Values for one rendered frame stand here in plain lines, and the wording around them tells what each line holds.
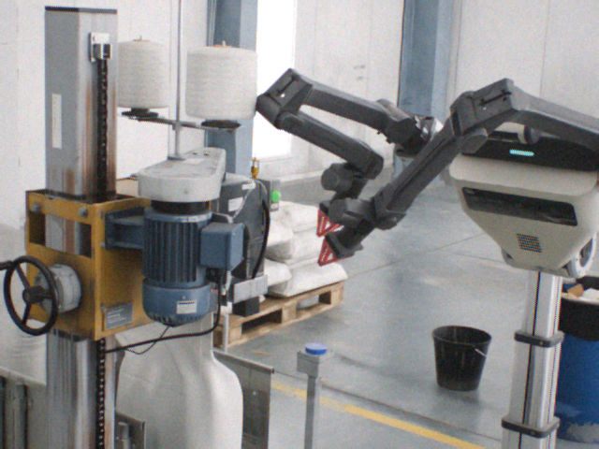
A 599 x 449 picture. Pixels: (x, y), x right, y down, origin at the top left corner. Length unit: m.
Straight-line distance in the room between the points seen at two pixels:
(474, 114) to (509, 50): 8.87
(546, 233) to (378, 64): 8.24
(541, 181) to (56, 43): 1.18
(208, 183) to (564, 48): 8.70
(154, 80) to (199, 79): 0.21
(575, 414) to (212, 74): 2.79
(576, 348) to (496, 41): 6.87
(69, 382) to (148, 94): 0.70
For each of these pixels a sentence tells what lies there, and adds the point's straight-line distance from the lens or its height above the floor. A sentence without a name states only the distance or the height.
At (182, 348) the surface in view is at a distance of 2.73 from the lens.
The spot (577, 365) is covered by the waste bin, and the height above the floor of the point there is 0.36.
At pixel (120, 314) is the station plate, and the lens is 2.32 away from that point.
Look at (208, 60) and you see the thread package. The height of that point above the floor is 1.66.
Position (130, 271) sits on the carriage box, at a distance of 2.33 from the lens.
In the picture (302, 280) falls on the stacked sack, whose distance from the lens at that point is 5.86.
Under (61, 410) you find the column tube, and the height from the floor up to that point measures 0.83.
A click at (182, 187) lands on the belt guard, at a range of 2.11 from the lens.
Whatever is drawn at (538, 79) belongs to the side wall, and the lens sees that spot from 10.76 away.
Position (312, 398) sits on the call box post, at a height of 0.70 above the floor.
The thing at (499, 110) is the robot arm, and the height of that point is 1.60.
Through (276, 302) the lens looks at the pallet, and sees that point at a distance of 5.74.
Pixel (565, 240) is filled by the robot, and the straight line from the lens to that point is 2.56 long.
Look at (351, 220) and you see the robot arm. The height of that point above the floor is 1.30.
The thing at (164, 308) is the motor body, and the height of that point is 1.12.
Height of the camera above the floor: 1.76
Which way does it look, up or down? 12 degrees down
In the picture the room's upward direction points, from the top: 3 degrees clockwise
